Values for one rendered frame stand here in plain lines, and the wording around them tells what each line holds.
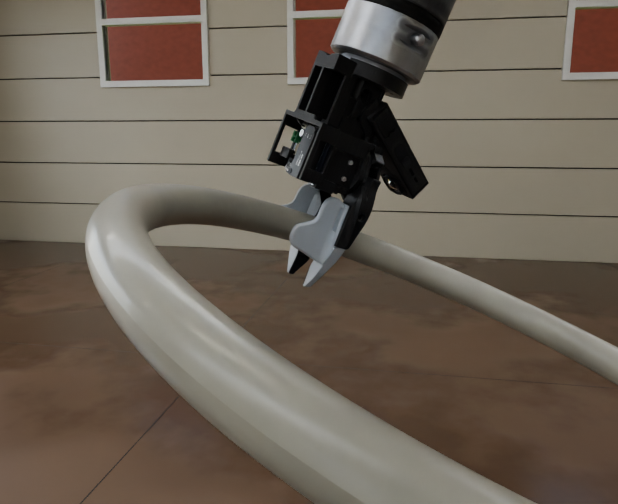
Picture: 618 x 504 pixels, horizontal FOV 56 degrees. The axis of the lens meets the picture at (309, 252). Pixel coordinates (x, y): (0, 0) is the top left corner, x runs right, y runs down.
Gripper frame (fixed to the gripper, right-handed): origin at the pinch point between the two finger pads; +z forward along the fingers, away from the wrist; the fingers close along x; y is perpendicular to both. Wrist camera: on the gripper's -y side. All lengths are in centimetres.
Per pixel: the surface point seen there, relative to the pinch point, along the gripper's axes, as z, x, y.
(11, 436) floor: 165, -197, -26
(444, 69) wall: -126, -440, -383
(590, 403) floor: 58, -93, -265
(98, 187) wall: 147, -670, -147
